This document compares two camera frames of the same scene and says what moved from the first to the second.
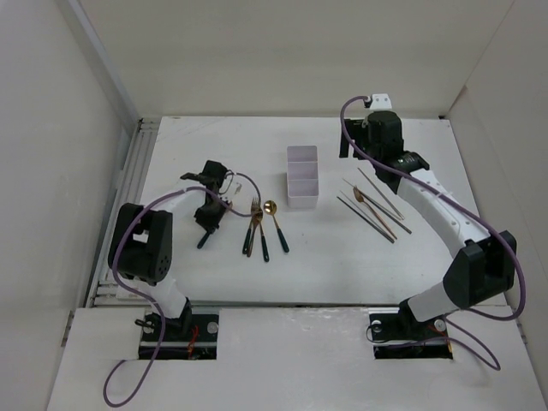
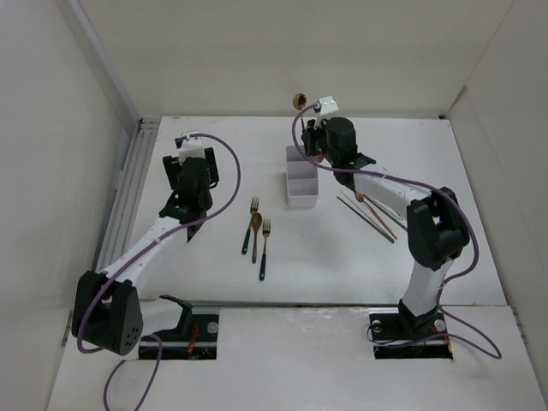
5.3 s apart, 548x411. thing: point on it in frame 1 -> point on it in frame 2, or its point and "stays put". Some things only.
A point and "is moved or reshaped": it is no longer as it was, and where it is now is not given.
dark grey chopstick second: (364, 211) stays put
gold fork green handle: (259, 217) is moved or reshaped
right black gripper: (357, 128) -> (311, 134)
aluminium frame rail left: (108, 291) stays put
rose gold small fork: (358, 196) stays put
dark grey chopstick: (366, 220) stays put
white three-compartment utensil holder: (302, 176) stays put
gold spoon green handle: (270, 207) -> (299, 102)
